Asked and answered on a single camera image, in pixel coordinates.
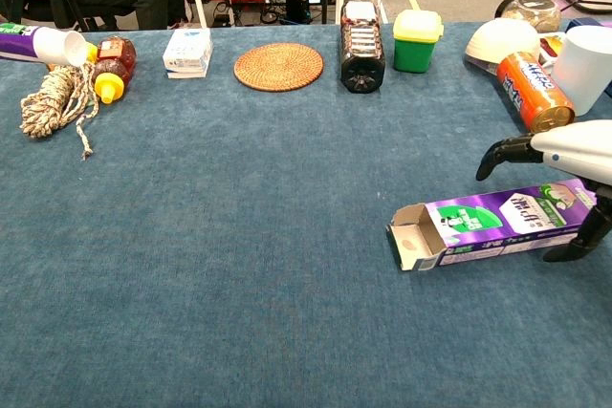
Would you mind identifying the red white snack packet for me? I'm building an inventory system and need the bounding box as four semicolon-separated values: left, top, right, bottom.
538;34;569;66

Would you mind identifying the white plastic cup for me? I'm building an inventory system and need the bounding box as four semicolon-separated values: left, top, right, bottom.
551;25;612;118

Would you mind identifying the round woven coaster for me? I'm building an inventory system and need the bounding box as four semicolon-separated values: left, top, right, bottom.
232;42;325;94

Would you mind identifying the red sauce squeeze bottle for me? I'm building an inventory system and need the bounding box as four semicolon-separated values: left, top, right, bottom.
92;34;138;105

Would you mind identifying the blue purple box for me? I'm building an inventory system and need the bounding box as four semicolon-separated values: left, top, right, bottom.
565;16;612;31

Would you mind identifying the orange drink can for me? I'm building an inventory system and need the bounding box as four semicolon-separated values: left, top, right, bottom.
495;51;577;134

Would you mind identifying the white blue carton box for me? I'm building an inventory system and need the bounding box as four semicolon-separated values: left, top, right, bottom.
162;27;214;81

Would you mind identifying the purple carton box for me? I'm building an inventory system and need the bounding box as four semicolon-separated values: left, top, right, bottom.
384;178;600;272

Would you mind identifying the dark sauce bottle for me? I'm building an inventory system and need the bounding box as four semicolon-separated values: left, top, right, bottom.
339;0;387;95

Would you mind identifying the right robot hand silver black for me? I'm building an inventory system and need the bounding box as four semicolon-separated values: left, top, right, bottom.
475;118;612;264

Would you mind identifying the white bowl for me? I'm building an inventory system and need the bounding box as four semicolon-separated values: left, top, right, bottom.
464;16;542;76

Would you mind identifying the blue table cloth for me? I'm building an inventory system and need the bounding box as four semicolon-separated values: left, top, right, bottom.
0;20;612;408

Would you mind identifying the coiled beige rope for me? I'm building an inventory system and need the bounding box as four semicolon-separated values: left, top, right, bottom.
19;62;102;161

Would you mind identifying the purple white toothpaste tube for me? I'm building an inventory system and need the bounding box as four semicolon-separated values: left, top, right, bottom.
0;21;90;69

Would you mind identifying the black box device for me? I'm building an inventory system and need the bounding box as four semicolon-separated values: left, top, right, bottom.
284;0;313;26

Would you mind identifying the yellow green lidded container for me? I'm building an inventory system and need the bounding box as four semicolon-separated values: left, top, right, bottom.
392;9;446;75

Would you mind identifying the glass jar with grains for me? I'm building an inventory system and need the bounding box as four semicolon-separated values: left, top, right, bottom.
493;0;563;34

